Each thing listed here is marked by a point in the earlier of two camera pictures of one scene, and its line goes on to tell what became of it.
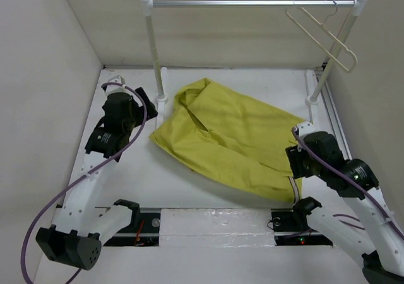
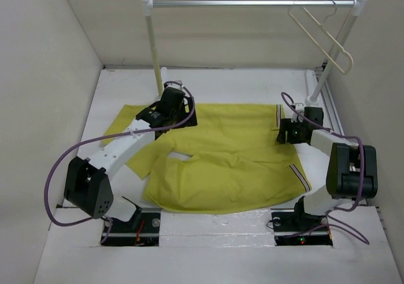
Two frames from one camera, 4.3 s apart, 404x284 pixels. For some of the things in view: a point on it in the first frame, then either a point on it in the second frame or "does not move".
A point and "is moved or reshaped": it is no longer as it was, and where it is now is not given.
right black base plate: x=288 y=232 does not move
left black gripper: x=152 y=112 -> x=187 y=103
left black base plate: x=146 y=234 does not move
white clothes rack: x=358 y=4 does not move
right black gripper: x=295 y=155 -> x=286 y=125
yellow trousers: x=238 y=141 is moved or reshaped
